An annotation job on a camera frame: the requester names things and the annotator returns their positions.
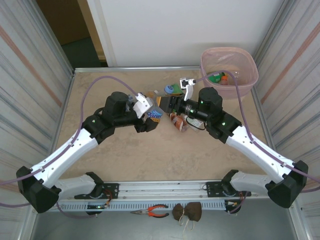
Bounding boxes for light blue label bottle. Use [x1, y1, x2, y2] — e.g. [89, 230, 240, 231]
[145, 84, 175, 121]

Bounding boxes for red yellow label bottle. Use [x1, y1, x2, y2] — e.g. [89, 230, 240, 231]
[144, 89, 161, 100]

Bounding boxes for pink mesh waste bin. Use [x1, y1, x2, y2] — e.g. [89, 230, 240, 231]
[199, 46, 259, 100]

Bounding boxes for brown coffee drink bottle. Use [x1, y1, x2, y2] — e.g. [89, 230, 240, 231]
[169, 112, 191, 133]

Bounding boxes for grey metal lower shelf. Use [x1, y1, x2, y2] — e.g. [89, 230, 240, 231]
[18, 198, 313, 240]

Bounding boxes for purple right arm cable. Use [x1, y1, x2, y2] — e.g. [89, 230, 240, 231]
[195, 71, 320, 215]

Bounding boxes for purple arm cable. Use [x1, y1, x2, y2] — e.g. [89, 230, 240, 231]
[0, 75, 141, 219]
[195, 71, 320, 215]

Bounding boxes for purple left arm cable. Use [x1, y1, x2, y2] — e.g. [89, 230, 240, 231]
[0, 75, 141, 219]

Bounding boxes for aluminium table back rail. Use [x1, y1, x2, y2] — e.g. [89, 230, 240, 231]
[72, 65, 202, 74]

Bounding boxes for aluminium table side rail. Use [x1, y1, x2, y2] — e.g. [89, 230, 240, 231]
[41, 71, 76, 182]
[251, 84, 285, 179]

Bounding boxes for aluminium front mounting rail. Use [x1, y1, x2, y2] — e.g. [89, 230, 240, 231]
[56, 176, 300, 201]

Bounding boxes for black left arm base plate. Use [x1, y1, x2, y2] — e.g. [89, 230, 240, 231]
[99, 182, 120, 200]

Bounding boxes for striped enclosure side panel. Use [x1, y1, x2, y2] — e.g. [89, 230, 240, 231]
[249, 0, 320, 191]
[0, 0, 76, 191]

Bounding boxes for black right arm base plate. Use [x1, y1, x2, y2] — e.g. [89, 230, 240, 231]
[206, 180, 233, 199]

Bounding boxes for grey slotted cable duct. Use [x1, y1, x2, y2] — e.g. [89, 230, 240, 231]
[56, 199, 227, 213]

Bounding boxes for orange handled pliers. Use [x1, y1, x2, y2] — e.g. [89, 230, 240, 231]
[129, 204, 170, 218]

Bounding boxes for white door frame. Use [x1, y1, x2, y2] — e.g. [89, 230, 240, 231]
[86, 0, 118, 68]

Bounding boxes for brown cloth bundle with string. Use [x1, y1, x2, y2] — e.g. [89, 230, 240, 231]
[171, 201, 203, 235]

